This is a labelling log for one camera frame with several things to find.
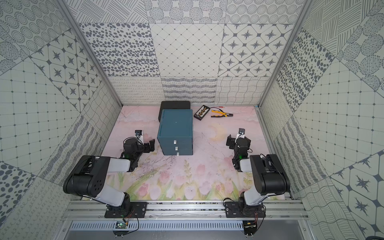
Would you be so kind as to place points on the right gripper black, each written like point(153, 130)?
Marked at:
point(231, 142)

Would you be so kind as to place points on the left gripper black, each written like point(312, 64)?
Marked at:
point(147, 145)

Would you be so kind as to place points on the teal drawer cabinet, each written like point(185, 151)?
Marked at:
point(175, 134)

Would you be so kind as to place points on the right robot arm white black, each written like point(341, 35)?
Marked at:
point(269, 176)

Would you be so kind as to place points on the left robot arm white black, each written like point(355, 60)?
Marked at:
point(88, 177)

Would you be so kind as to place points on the black bit tray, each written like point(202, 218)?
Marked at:
point(201, 113)

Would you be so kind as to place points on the black case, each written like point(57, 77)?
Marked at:
point(173, 105)

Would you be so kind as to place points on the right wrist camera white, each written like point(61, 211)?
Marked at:
point(240, 134)

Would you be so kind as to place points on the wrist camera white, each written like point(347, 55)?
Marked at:
point(138, 133)
point(240, 134)

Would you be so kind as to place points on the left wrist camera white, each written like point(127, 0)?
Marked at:
point(138, 133)

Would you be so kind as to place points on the yellow handled pliers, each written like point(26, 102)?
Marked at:
point(220, 114)

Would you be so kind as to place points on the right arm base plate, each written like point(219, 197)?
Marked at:
point(241, 210)

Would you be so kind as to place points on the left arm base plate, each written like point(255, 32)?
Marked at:
point(133, 209)

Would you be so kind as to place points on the aluminium rail frame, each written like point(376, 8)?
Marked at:
point(185, 210)

